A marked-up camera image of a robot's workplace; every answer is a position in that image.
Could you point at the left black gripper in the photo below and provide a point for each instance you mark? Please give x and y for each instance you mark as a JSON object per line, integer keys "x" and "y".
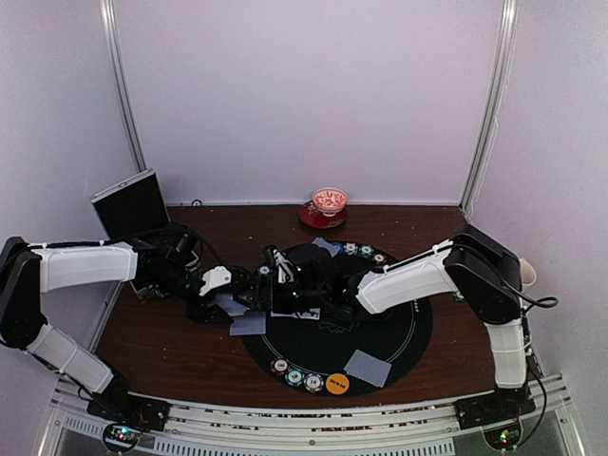
{"x": 201, "y": 313}

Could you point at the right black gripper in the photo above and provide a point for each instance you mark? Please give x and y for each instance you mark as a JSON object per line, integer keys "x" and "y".
{"x": 273, "y": 295}

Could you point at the four of clubs card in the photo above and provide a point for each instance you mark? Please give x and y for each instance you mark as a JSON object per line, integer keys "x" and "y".
{"x": 312, "y": 314}

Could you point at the single grey playing card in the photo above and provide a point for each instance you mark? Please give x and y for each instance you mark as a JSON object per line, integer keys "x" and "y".
{"x": 324, "y": 244}

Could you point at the blue small blind button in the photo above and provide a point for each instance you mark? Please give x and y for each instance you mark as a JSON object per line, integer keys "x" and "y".
{"x": 339, "y": 246}

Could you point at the orange black chips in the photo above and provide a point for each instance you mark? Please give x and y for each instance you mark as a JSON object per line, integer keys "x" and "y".
{"x": 379, "y": 259}
{"x": 280, "y": 366}

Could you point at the grey playing card deck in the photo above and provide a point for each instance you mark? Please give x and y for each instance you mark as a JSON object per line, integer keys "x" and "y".
{"x": 227, "y": 303}

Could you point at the orange big blind button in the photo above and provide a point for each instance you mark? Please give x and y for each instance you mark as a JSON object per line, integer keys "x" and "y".
{"x": 337, "y": 383}

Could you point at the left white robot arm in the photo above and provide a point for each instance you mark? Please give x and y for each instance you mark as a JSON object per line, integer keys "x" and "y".
{"x": 160, "y": 351}

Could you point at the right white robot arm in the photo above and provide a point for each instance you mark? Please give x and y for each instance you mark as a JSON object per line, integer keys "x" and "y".
{"x": 485, "y": 275}

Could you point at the dark red saucer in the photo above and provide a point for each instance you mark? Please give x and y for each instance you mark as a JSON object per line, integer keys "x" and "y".
{"x": 312, "y": 217}

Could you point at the aluminium poker case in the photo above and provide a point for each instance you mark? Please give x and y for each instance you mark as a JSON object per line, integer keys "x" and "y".
{"x": 129, "y": 208}

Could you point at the red white patterned bowl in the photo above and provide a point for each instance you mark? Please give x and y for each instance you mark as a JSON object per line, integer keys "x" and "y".
{"x": 329, "y": 201}

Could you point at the black round poker mat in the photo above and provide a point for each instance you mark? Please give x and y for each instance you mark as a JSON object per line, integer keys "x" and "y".
{"x": 399, "y": 336}

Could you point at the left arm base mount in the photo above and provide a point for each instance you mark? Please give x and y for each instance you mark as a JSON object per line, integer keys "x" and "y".
{"x": 126, "y": 428}

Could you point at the front aluminium rail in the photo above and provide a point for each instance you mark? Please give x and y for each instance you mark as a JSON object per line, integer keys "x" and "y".
{"x": 427, "y": 428}

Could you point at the right aluminium frame post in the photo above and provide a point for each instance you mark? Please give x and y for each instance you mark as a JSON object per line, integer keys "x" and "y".
{"x": 489, "y": 125}

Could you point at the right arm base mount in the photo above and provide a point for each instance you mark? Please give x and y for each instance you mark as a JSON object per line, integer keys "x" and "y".
{"x": 499, "y": 419}

